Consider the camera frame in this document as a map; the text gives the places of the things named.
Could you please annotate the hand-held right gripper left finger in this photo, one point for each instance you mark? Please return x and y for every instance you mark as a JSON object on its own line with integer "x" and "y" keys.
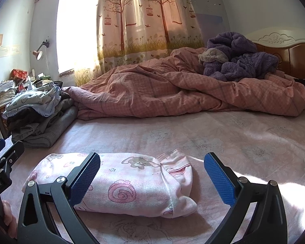
{"x": 83, "y": 180}

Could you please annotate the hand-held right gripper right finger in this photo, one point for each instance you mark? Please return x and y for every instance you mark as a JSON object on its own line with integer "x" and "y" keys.
{"x": 219, "y": 180}

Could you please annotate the pink cartoon print pants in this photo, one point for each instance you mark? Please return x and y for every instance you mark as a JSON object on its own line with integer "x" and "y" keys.
{"x": 132, "y": 183}

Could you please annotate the person's left hand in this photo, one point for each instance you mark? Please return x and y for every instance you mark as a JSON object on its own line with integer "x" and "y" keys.
{"x": 10, "y": 218}

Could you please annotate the wooden desk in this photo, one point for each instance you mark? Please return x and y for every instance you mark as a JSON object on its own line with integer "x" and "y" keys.
{"x": 0, "y": 117}

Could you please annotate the dark grey folded garment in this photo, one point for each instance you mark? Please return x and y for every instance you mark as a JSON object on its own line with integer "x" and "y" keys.
{"x": 22, "y": 120}

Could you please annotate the stack of papers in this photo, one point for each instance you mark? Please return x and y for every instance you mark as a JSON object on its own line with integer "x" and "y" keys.
{"x": 3, "y": 94}

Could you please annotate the light blue printed garment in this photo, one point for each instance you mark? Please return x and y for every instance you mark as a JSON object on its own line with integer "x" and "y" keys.
{"x": 33, "y": 101}

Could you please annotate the red box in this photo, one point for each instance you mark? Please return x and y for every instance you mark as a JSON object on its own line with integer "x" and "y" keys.
{"x": 19, "y": 73}

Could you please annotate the stack of green books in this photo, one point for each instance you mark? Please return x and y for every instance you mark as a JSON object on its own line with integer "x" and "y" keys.
{"x": 42, "y": 80}

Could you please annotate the pink checked duvet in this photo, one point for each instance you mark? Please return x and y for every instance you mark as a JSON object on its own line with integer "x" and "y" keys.
{"x": 155, "y": 94}

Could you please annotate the purple fleece blanket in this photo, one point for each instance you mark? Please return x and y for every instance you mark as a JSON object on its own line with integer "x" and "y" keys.
{"x": 244, "y": 63}

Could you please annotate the wooden headboard with white trim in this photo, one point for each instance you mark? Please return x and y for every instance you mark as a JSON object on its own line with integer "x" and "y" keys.
{"x": 294, "y": 58}

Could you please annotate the tree print curtain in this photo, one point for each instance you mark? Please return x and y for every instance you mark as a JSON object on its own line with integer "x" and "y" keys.
{"x": 142, "y": 17}

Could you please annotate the pale wall paper sheets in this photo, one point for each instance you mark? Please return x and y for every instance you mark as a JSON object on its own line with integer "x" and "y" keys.
{"x": 9, "y": 51}

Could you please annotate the pink wall lamp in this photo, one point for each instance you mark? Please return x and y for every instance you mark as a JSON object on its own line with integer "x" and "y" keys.
{"x": 37, "y": 54}

